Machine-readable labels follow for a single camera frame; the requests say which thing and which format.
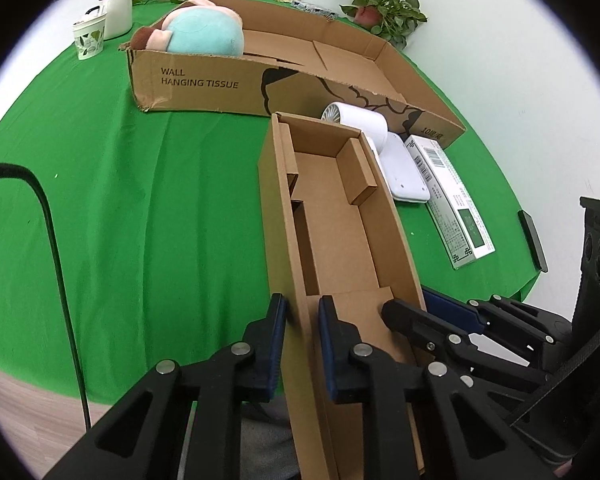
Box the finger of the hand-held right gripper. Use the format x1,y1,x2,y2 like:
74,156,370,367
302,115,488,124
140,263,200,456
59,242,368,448
422,287,573,357
381,299,546,387

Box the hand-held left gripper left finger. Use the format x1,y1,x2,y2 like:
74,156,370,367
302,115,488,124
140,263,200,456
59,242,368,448
45,292,288,480

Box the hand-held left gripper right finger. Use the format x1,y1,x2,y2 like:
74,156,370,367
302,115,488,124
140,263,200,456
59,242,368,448
317,295,556,480

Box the white and green carton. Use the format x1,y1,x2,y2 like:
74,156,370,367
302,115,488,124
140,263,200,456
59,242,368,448
404,135,496,271

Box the narrow brown cardboard box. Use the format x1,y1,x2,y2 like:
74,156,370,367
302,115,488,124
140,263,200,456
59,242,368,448
257,111,428,480

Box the white device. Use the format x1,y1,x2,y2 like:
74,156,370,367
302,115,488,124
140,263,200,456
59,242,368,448
377,132,431,204

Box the white handheld fan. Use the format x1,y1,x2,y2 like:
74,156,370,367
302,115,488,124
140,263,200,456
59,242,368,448
321,101,388,161

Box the large printed cardboard box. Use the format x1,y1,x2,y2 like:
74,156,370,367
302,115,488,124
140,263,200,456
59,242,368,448
118,0,467,150

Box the pink and teal plush pig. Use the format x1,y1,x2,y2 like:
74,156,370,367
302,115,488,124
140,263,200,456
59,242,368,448
131,0,245,57

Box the black phone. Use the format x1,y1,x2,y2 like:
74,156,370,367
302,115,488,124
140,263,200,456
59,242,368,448
517,210,549,273

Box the person's grey trousers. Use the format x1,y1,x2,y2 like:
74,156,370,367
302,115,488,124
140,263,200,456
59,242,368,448
240,400,301,480

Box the green tablecloth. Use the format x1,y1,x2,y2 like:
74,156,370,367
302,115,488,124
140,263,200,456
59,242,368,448
0,0,581,411

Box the small packets at table back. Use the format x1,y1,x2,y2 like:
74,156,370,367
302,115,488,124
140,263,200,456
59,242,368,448
290,0,337,17

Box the leaf print paper cup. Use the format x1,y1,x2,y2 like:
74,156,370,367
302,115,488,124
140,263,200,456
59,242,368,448
72,14,107,61

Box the white mug with lid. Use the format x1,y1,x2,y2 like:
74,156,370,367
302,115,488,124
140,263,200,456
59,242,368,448
86,0,133,41

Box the black cable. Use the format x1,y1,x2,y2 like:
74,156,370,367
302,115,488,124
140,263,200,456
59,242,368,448
0,162,92,433

